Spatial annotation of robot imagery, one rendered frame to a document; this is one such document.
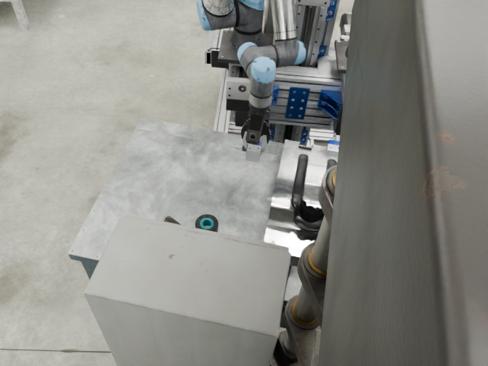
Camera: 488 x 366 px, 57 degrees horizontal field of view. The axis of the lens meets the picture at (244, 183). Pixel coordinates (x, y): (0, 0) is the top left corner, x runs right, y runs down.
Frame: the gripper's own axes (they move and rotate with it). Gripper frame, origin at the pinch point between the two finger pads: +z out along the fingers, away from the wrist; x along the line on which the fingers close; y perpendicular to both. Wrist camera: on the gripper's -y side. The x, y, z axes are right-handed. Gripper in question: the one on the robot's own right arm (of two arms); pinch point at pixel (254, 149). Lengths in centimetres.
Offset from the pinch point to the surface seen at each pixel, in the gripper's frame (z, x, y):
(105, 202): 15, 49, -26
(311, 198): 2.0, -23.2, -16.2
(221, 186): 15.0, 10.0, -8.3
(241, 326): -52, -11, -88
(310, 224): 7.7, -24.5, -22.8
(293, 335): -9, -22, -69
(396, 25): -103, -17, -91
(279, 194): 1.7, -12.1, -17.3
